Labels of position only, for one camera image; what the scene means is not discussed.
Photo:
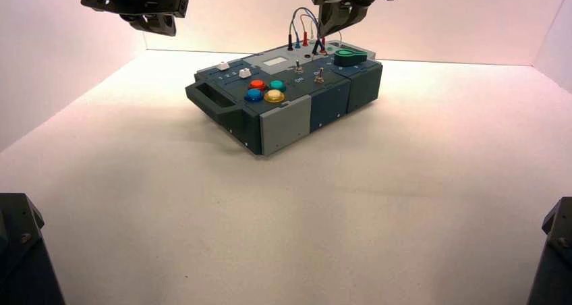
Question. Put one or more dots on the red banana plug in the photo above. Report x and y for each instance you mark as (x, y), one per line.
(322, 46)
(305, 39)

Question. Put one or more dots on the black banana plug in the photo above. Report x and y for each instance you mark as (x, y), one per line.
(316, 48)
(290, 43)

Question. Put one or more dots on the green rotary knob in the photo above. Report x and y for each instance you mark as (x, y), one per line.
(351, 58)

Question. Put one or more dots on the blue banana plug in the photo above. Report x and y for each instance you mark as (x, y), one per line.
(297, 43)

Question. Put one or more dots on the white slider knob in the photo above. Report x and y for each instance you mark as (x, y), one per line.
(222, 65)
(244, 73)

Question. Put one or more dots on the teal round push button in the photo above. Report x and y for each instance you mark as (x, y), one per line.
(277, 85)

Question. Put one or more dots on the yellow round push button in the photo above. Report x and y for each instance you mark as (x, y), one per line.
(274, 96)

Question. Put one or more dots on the dark teal grey control box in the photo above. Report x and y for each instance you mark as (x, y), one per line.
(290, 111)

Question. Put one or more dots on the red round push button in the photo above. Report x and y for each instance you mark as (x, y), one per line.
(258, 85)

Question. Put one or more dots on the blue round push button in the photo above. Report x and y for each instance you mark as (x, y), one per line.
(254, 95)

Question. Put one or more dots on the small metal toggle switch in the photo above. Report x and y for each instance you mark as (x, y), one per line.
(296, 65)
(319, 76)

